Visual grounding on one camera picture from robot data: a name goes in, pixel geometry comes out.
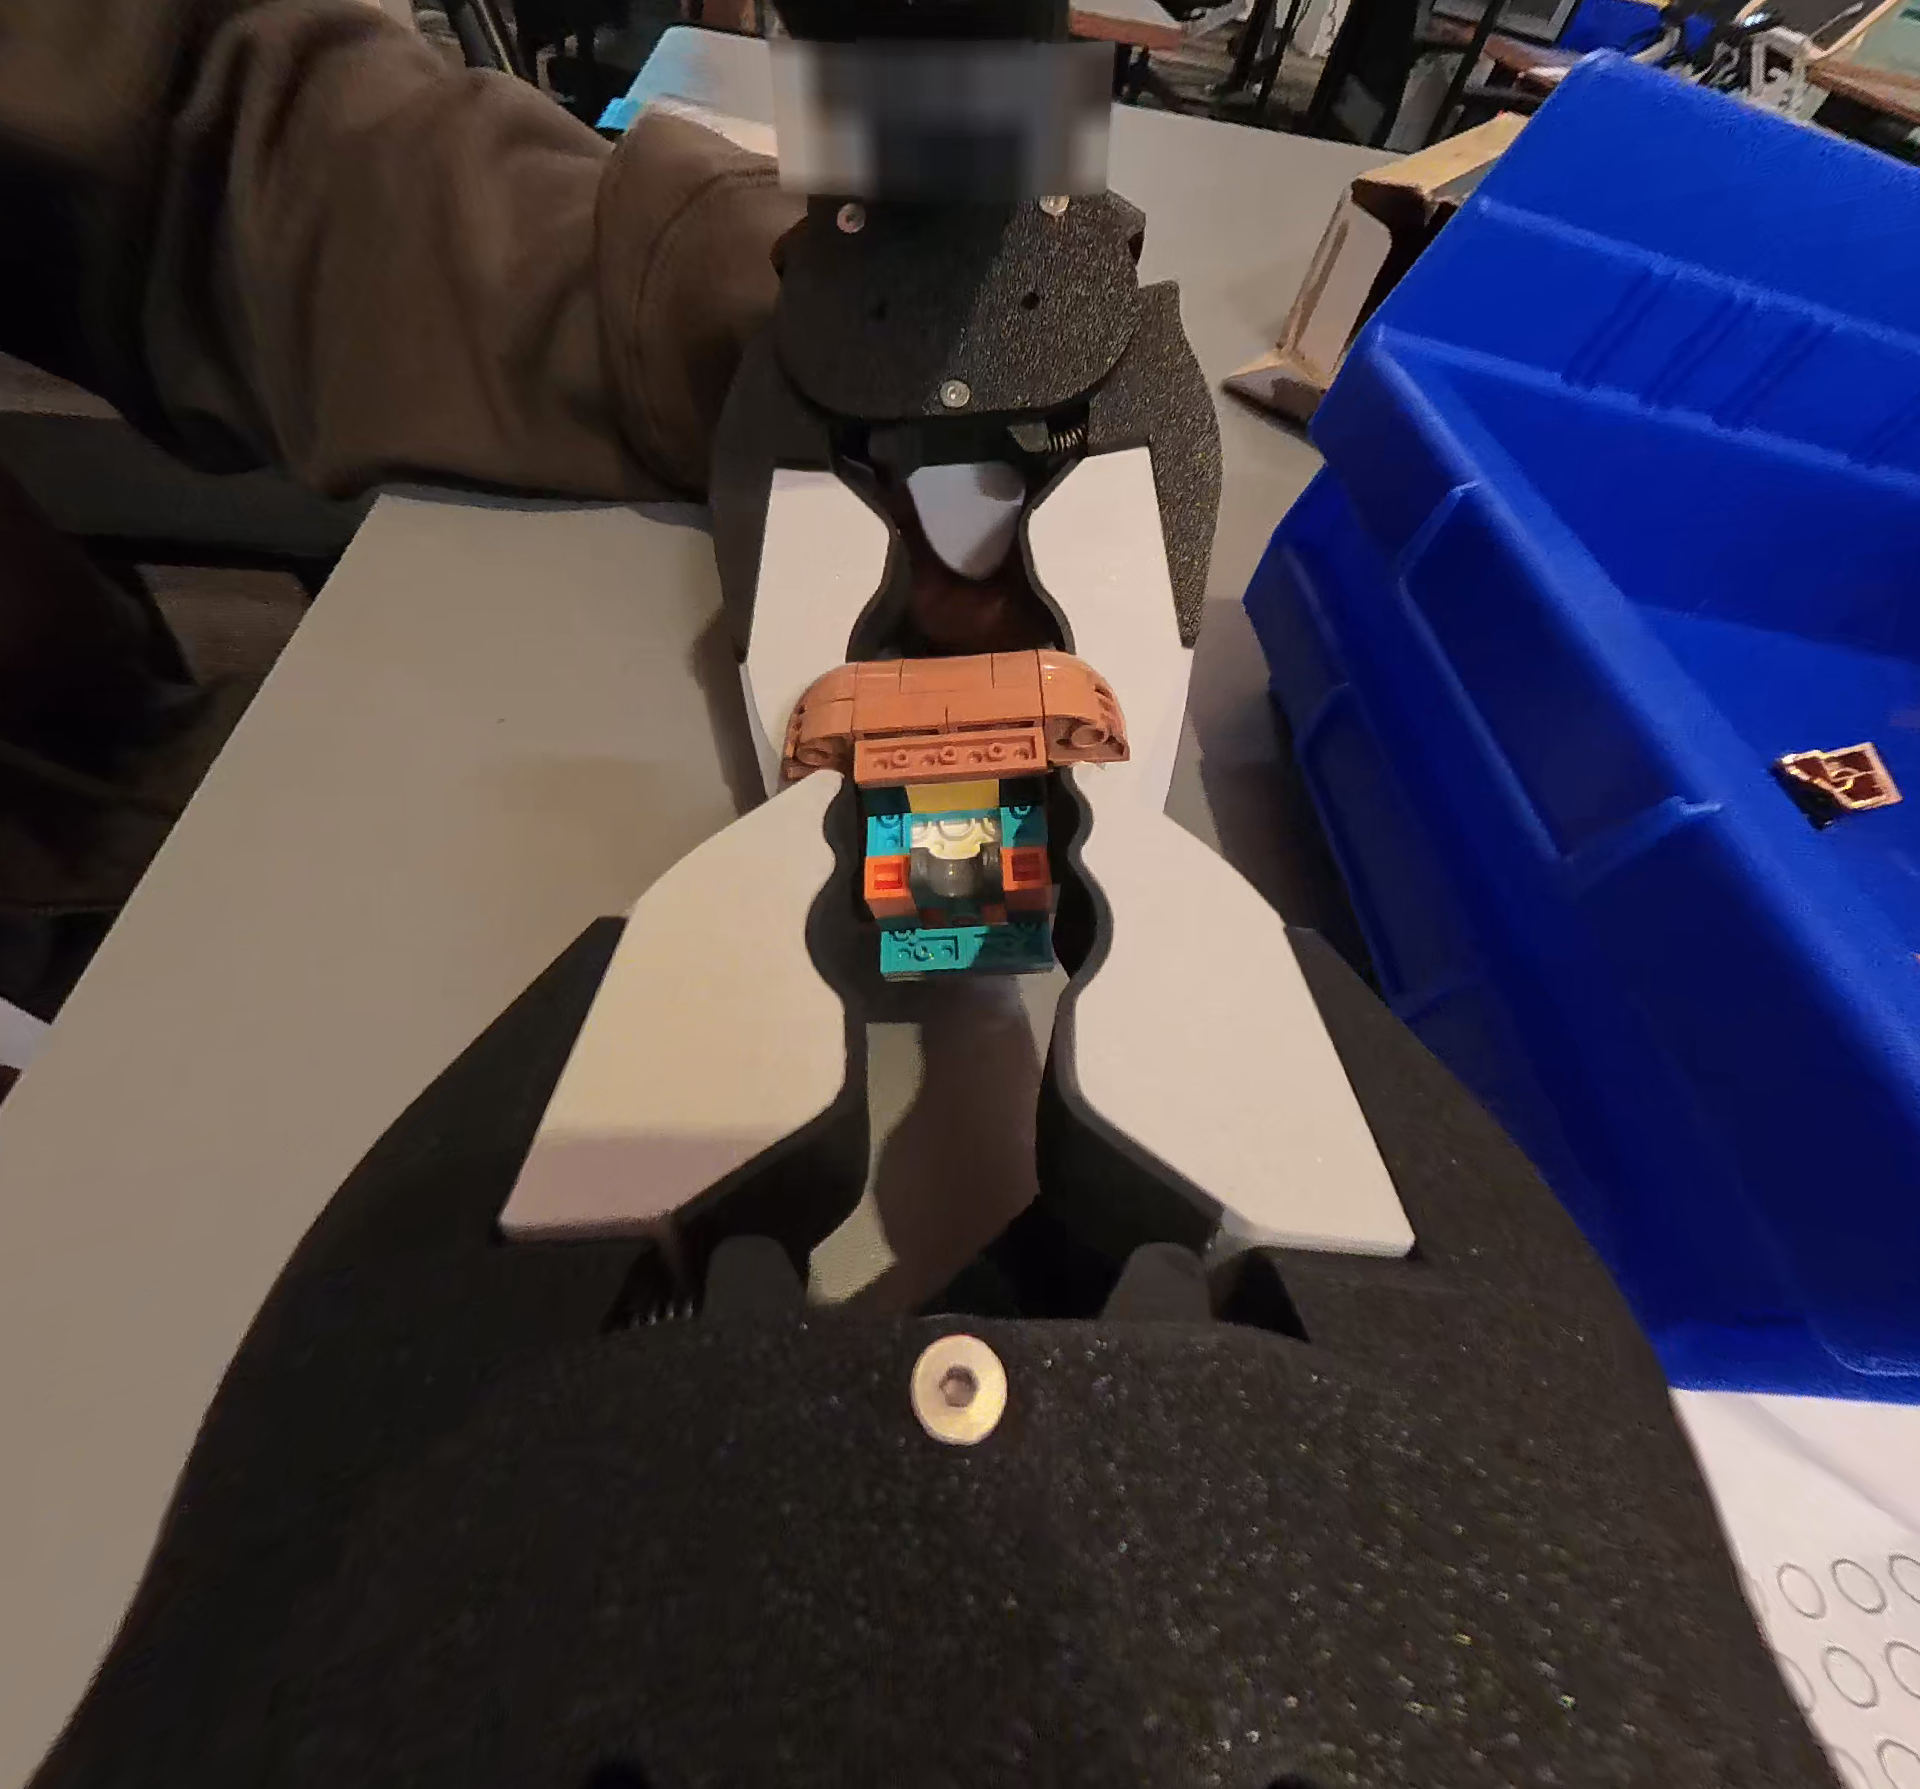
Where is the person's left hand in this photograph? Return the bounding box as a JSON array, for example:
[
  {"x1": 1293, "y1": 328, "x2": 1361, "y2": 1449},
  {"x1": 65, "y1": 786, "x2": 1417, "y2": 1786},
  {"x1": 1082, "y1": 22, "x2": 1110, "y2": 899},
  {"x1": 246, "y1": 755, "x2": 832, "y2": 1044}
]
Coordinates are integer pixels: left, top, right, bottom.
[{"x1": 862, "y1": 571, "x2": 1058, "y2": 663}]

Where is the brown hollow square brick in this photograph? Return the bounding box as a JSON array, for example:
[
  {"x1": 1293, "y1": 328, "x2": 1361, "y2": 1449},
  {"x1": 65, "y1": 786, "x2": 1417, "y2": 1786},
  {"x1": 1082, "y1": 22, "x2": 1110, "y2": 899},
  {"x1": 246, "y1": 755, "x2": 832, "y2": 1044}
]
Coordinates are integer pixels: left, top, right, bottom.
[{"x1": 1774, "y1": 742, "x2": 1904, "y2": 829}]

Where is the colourful toy brick model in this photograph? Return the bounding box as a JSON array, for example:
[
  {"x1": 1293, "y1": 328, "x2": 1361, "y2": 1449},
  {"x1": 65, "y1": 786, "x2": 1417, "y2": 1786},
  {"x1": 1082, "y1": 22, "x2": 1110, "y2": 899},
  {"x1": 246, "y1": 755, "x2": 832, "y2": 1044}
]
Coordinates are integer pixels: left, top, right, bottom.
[{"x1": 777, "y1": 650, "x2": 1133, "y2": 984}]

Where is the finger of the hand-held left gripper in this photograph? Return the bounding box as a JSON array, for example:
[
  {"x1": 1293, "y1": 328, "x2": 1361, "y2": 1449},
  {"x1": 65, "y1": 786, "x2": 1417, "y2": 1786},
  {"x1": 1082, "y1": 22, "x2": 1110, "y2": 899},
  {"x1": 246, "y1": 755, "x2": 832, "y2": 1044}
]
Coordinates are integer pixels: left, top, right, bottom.
[
  {"x1": 732, "y1": 458, "x2": 907, "y2": 818},
  {"x1": 1017, "y1": 444, "x2": 1190, "y2": 831}
]

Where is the blue plastic bin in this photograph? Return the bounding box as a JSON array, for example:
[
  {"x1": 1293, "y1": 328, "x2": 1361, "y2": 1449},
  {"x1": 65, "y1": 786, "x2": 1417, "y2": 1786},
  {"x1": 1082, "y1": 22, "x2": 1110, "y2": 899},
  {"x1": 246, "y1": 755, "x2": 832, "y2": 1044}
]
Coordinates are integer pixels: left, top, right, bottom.
[{"x1": 1242, "y1": 49, "x2": 1920, "y2": 1404}]

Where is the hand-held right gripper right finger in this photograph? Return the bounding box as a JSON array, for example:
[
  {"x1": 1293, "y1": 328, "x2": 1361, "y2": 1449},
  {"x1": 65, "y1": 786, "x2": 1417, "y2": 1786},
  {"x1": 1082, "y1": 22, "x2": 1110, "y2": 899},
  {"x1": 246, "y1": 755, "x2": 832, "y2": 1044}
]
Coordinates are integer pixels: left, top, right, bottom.
[{"x1": 1046, "y1": 774, "x2": 1422, "y2": 1257}]

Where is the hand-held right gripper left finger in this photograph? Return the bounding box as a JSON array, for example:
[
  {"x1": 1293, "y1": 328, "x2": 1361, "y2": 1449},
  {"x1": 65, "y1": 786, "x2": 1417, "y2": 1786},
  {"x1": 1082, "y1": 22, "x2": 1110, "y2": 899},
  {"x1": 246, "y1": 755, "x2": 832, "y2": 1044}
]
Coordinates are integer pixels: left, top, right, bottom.
[{"x1": 495, "y1": 769, "x2": 869, "y2": 1242}]

